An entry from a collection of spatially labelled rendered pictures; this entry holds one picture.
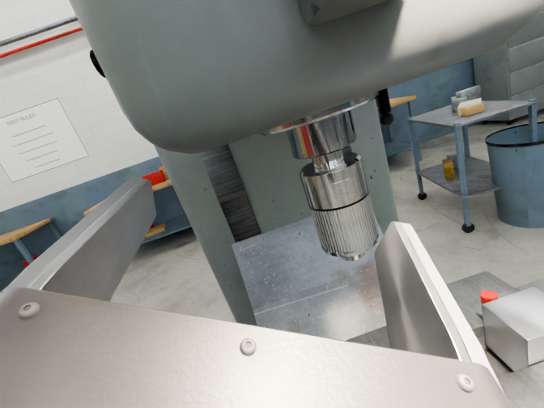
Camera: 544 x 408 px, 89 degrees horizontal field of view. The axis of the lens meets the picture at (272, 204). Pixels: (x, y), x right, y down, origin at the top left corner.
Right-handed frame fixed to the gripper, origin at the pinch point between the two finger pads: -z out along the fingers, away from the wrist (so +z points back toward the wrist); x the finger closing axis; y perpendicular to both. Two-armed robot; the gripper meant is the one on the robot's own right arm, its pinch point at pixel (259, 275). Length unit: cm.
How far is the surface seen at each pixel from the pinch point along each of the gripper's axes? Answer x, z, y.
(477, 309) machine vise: -26.5, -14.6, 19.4
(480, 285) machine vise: -32.8, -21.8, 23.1
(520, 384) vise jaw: -24.9, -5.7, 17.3
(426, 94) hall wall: -215, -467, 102
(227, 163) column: 10.0, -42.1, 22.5
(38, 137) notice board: 340, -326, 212
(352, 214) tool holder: -5.9, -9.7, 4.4
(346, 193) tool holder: -5.1, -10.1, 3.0
